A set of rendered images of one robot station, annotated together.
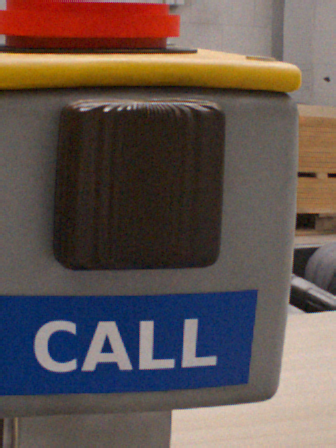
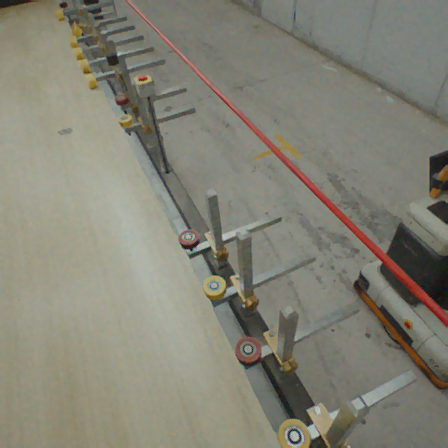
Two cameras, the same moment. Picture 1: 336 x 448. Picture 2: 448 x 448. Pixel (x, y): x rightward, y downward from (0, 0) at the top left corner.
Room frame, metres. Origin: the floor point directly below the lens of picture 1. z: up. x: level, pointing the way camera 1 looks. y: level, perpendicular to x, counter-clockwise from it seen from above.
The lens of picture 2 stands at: (-0.05, 1.61, 1.92)
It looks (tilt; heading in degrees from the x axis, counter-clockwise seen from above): 48 degrees down; 271
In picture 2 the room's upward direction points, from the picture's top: 7 degrees counter-clockwise
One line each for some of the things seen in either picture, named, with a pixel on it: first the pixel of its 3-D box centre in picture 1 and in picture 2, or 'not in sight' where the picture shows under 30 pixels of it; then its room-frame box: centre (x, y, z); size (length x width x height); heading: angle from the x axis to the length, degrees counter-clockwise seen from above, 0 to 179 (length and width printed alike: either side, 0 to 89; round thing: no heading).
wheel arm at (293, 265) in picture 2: not in sight; (264, 278); (-0.16, 0.87, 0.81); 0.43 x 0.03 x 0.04; 21
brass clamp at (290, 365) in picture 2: not in sight; (280, 351); (-0.17, 1.16, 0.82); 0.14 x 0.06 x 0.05; 111
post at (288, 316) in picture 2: not in sight; (284, 349); (-0.18, 1.18, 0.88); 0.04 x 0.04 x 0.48; 21
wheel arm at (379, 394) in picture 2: not in sight; (351, 410); (-0.34, 1.34, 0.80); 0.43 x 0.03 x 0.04; 21
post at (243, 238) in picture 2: not in sight; (246, 278); (-0.09, 0.94, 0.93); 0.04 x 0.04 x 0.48; 21
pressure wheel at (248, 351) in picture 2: not in sight; (248, 355); (-0.07, 1.18, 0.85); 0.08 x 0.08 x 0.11
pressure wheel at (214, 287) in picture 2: not in sight; (215, 293); (0.02, 0.94, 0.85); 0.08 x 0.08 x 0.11
